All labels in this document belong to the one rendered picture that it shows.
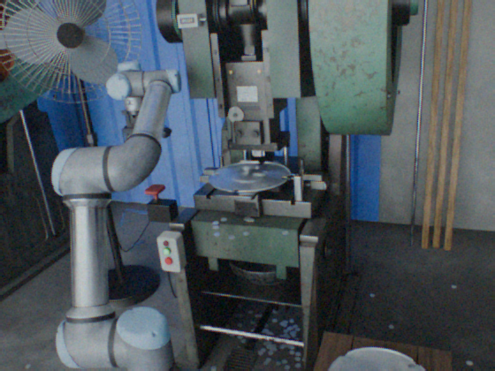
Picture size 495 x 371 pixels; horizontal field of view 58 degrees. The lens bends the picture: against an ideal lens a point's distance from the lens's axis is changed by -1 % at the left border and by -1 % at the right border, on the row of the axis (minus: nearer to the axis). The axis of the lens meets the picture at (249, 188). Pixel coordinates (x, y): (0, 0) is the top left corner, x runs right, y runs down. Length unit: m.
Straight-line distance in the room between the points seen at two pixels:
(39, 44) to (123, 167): 1.05
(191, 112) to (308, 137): 1.36
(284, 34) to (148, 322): 0.91
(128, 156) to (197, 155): 2.01
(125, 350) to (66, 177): 0.43
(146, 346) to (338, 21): 0.87
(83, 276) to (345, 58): 0.82
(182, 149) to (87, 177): 2.07
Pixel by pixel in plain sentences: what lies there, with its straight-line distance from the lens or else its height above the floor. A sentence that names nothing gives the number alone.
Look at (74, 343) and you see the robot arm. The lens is 1.19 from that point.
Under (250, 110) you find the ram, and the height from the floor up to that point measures 1.01.
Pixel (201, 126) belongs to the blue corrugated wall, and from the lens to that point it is 3.05.
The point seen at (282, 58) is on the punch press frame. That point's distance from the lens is 1.47.
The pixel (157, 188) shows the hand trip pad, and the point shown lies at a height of 0.76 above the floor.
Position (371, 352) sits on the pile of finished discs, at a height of 0.36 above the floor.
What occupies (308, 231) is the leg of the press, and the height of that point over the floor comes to 0.64.
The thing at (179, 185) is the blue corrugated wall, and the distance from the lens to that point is 3.29.
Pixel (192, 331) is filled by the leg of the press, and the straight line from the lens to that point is 1.86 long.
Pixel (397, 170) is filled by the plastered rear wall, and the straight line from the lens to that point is 2.87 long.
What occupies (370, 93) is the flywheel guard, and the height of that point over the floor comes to 1.12.
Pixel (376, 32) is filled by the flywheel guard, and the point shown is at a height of 1.27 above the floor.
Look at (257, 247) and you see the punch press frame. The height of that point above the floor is 0.56.
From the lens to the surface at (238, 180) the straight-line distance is 1.57.
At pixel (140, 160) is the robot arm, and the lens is 1.13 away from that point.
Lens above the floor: 1.35
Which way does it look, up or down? 22 degrees down
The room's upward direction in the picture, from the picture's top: 5 degrees counter-clockwise
